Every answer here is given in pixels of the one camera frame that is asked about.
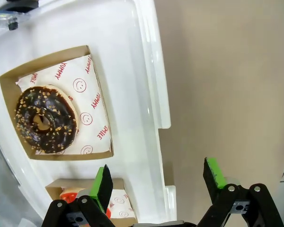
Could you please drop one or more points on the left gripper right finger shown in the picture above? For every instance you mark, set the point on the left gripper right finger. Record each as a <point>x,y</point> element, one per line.
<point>213,175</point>

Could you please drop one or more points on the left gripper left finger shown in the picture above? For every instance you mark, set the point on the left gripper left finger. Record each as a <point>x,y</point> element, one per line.
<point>101,186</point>

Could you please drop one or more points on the chocolate donut with nut sprinkles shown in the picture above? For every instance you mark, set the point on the chocolate donut with nut sprinkles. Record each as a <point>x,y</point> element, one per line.
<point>59,132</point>

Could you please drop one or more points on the cardboard box of chocolate donut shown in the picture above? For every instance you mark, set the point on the cardboard box of chocolate donut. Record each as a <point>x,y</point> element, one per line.
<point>7,94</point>

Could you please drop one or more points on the red glazed donut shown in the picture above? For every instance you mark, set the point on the red glazed donut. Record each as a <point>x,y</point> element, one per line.
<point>67,196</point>

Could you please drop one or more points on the cardboard box of red donut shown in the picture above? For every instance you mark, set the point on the cardboard box of red donut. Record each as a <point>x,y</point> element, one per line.
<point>54,186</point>

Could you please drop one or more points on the white printed paper liner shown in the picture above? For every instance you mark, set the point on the white printed paper liner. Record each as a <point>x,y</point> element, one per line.
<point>123,203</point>
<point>90,99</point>

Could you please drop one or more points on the white plastic serving tray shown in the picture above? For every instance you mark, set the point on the white plastic serving tray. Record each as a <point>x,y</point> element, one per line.
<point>130,71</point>

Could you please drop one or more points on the black lid hinge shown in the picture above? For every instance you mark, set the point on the black lid hinge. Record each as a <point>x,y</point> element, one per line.
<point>13,24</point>

